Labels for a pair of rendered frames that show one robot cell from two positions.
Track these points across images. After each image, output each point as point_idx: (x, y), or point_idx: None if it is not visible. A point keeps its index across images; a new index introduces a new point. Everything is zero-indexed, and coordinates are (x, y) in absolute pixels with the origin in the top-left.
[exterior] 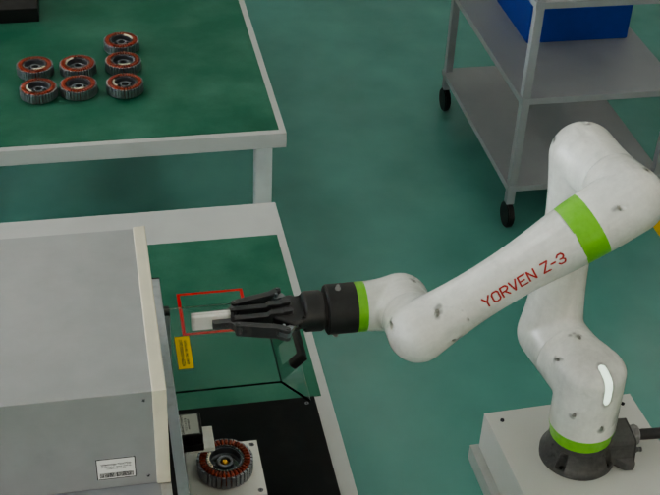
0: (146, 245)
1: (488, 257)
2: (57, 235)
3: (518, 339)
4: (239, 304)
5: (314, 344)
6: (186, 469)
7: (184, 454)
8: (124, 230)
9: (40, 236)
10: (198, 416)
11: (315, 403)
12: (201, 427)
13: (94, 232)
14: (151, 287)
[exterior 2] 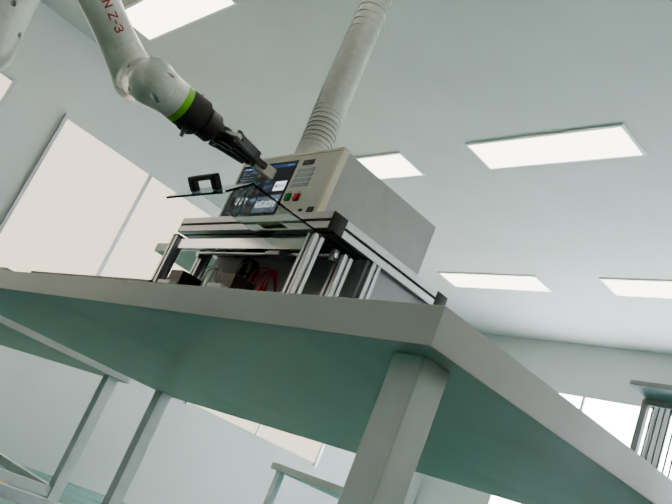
0: (329, 149)
1: (121, 1)
2: (382, 181)
3: (6, 67)
4: (255, 154)
5: (180, 284)
6: (213, 238)
7: (221, 238)
8: (352, 156)
9: (389, 187)
10: (233, 273)
11: (145, 279)
12: (226, 272)
13: (366, 167)
14: (300, 153)
